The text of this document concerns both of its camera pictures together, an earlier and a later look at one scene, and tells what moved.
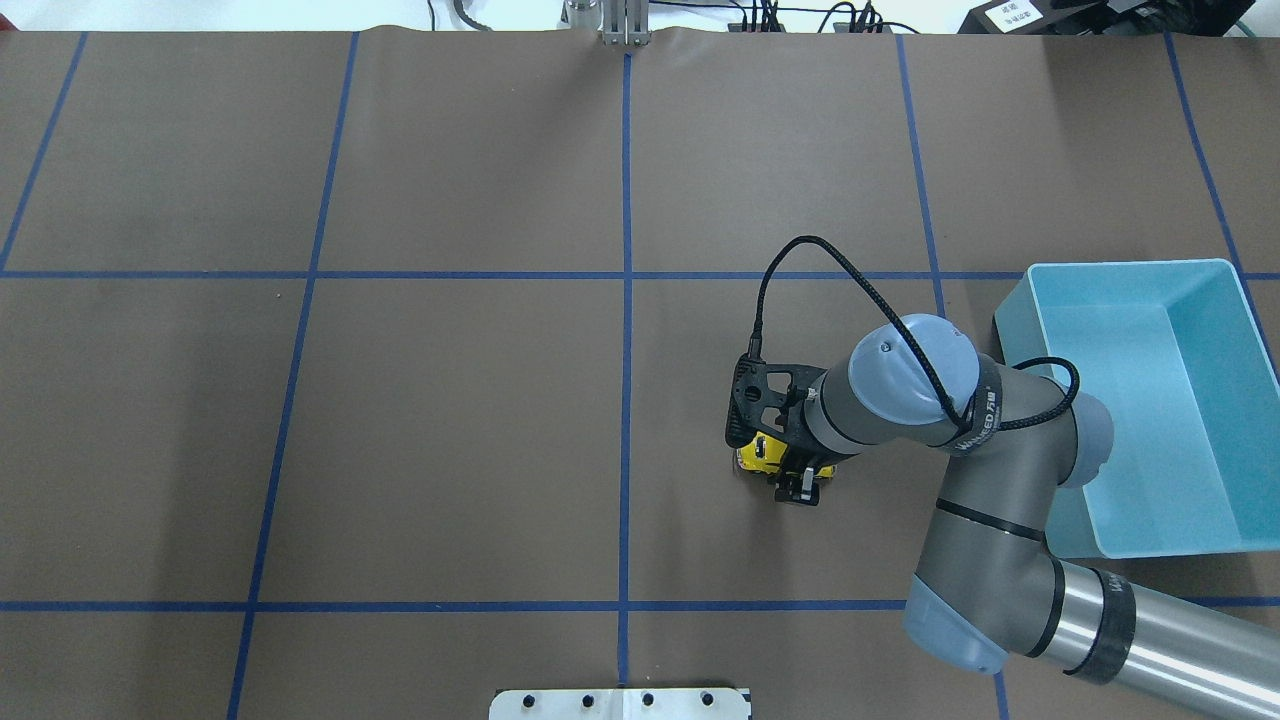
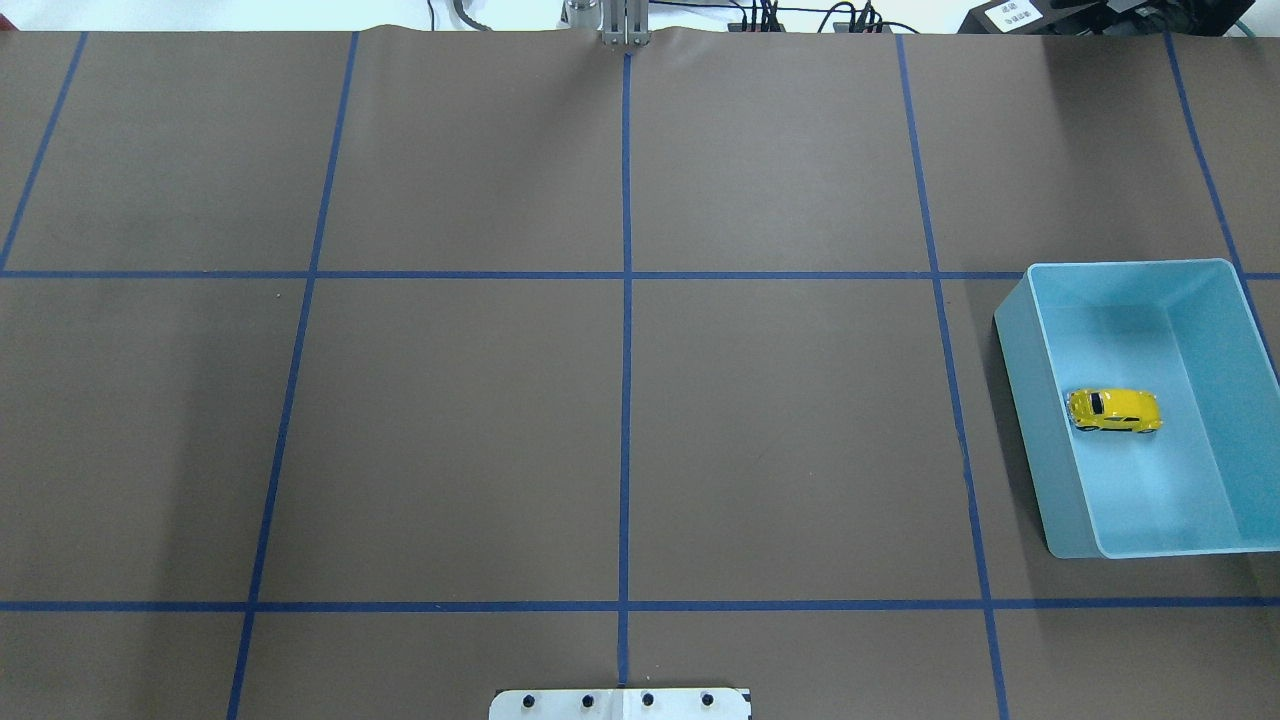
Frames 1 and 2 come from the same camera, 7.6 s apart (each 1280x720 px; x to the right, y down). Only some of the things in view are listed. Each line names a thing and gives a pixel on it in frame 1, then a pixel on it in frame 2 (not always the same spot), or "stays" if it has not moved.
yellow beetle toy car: x=765 y=454 to x=1114 y=409
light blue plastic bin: x=1175 y=351 stays
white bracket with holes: x=620 y=704 stays
